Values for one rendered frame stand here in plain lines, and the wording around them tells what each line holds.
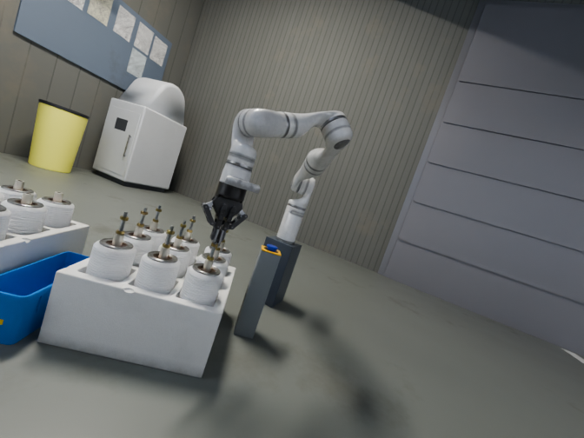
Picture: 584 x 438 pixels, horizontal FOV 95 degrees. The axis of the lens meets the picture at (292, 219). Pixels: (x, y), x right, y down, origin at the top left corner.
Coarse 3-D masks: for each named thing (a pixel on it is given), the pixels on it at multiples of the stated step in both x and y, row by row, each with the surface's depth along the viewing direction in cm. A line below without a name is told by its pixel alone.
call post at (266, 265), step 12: (264, 252) 90; (264, 264) 91; (276, 264) 91; (252, 276) 91; (264, 276) 91; (252, 288) 91; (264, 288) 92; (252, 300) 92; (264, 300) 92; (240, 312) 93; (252, 312) 92; (240, 324) 92; (252, 324) 93; (252, 336) 93
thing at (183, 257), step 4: (160, 248) 79; (172, 252) 78; (176, 252) 79; (180, 252) 80; (184, 252) 81; (188, 252) 82; (176, 256) 79; (180, 256) 79; (184, 256) 80; (188, 256) 82; (180, 260) 80; (184, 260) 81; (188, 260) 83; (184, 264) 81; (188, 264) 84; (180, 268) 80; (184, 268) 82; (180, 272) 81; (184, 272) 83; (176, 276) 81; (180, 276) 82
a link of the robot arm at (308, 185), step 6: (306, 180) 123; (312, 180) 124; (306, 186) 123; (312, 186) 124; (300, 192) 125; (306, 192) 125; (300, 198) 128; (306, 198) 124; (288, 204) 126; (294, 204) 124; (300, 204) 124; (306, 204) 125
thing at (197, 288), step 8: (192, 272) 69; (184, 280) 71; (192, 280) 68; (200, 280) 68; (208, 280) 69; (216, 280) 70; (184, 288) 70; (192, 288) 69; (200, 288) 68; (208, 288) 69; (216, 288) 71; (184, 296) 69; (192, 296) 69; (200, 296) 69; (208, 296) 70; (208, 304) 71
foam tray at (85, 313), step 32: (64, 288) 62; (96, 288) 63; (128, 288) 64; (224, 288) 83; (64, 320) 63; (96, 320) 64; (128, 320) 64; (160, 320) 65; (192, 320) 66; (96, 352) 64; (128, 352) 65; (160, 352) 66; (192, 352) 67
